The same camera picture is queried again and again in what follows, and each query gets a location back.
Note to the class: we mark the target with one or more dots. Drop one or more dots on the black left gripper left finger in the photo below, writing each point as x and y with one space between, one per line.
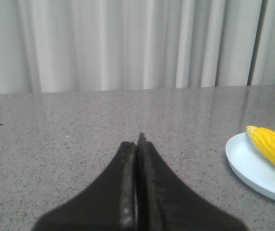
107 204

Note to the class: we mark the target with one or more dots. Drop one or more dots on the white pleated curtain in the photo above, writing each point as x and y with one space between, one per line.
71 45

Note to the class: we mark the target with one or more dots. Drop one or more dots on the light blue round plate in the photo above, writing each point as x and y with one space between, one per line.
250 165

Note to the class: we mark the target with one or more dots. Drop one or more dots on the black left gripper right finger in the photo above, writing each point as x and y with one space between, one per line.
166 203

